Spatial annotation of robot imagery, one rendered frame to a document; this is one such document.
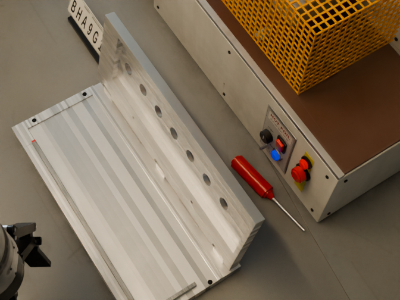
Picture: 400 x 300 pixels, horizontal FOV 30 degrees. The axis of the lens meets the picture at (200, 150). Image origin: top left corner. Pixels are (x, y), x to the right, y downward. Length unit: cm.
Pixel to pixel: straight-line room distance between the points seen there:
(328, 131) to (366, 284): 29
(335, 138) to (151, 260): 37
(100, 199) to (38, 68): 31
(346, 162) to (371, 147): 5
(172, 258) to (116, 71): 34
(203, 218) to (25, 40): 53
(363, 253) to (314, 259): 9
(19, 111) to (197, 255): 44
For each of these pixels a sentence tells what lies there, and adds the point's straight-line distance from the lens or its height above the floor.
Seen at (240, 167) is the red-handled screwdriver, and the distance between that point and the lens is 134.
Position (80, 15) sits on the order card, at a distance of 150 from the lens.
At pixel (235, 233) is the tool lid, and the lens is 119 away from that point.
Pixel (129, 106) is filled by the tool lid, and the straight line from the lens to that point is 132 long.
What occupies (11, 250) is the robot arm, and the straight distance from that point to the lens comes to 84.
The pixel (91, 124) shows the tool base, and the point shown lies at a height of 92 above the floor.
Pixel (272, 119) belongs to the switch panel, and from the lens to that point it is 125.
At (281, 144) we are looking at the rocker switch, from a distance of 126.
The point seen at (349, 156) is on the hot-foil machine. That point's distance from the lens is 119.
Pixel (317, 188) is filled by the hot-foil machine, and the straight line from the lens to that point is 125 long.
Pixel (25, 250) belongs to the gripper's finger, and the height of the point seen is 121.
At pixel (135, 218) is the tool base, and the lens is 130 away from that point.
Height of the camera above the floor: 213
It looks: 64 degrees down
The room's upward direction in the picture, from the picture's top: 5 degrees clockwise
